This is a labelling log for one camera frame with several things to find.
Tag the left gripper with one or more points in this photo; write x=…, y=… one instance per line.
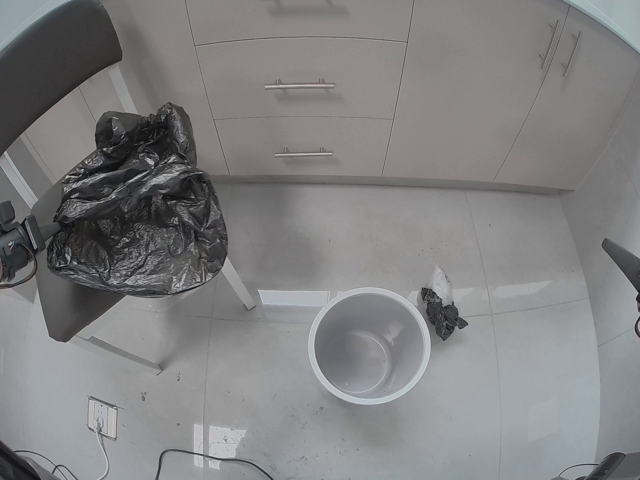
x=17, y=250

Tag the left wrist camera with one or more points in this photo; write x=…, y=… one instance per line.
x=6, y=215

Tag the beige drawer cabinet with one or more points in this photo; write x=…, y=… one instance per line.
x=450, y=93

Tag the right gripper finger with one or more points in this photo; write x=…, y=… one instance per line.
x=625, y=263

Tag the grey and white chair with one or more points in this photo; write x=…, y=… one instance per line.
x=50, y=58

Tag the black plastic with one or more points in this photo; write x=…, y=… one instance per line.
x=442, y=315

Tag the white trash bin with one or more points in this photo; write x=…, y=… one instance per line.
x=350, y=328

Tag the black plastic bag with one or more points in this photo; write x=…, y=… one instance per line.
x=140, y=228

